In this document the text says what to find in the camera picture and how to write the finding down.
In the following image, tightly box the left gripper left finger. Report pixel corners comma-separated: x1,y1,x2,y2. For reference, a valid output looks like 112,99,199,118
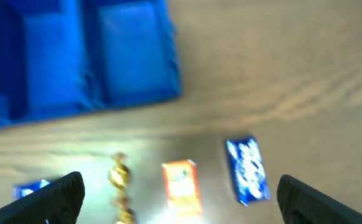
0,171,86,224

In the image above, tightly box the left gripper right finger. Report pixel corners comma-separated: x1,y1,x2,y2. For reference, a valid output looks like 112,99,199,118
276,174,362,224

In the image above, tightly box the blue candy pack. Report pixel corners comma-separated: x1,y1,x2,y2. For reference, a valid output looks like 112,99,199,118
12,179,52,200
224,136,272,207

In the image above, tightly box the gold candy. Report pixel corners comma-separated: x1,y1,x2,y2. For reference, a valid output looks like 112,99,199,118
108,152,131,191
112,197,137,224

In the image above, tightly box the orange candy box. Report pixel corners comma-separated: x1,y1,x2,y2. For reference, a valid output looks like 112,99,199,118
161,159,203,218

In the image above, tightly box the blue tray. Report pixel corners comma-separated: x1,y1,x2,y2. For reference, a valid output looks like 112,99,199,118
0,0,182,133

